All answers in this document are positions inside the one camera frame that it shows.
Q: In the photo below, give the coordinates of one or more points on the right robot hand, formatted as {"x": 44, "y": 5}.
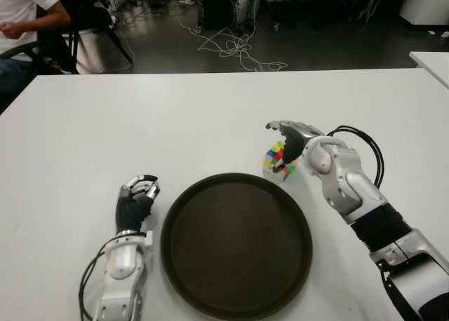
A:
{"x": 296, "y": 138}

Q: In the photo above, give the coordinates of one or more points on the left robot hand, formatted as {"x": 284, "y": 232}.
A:
{"x": 131, "y": 210}

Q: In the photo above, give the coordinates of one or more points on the multicoloured Rubik's cube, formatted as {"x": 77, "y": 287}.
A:
{"x": 273, "y": 156}

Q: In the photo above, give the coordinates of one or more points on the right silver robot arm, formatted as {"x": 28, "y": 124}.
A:
{"x": 354, "y": 191}

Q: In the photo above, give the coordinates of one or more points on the dark round plate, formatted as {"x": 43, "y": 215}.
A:
{"x": 235, "y": 247}

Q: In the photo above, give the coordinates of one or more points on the silver background robot legs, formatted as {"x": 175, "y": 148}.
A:
{"x": 245, "y": 5}

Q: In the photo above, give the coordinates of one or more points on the black cabinet on casters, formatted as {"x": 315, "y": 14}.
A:
{"x": 217, "y": 5}

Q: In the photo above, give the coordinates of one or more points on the white side table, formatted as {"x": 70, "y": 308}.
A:
{"x": 433, "y": 63}

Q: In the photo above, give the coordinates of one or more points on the white cabinet with black base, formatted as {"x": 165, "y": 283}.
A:
{"x": 424, "y": 5}

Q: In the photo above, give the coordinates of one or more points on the black office chair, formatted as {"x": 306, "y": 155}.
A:
{"x": 84, "y": 19}

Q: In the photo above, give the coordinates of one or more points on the person in white shirt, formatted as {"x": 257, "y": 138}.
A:
{"x": 17, "y": 5}

